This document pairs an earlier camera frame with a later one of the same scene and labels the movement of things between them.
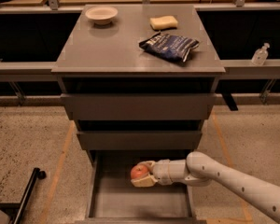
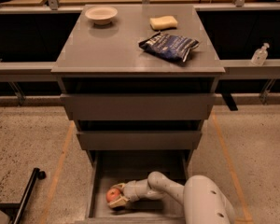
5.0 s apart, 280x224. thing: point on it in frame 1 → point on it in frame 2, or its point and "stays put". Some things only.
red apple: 138,172 → 112,195
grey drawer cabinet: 133,108 stays put
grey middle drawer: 139,140 stays put
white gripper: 161,172 → 132,190
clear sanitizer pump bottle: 259,55 stays put
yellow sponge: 164,22 stays put
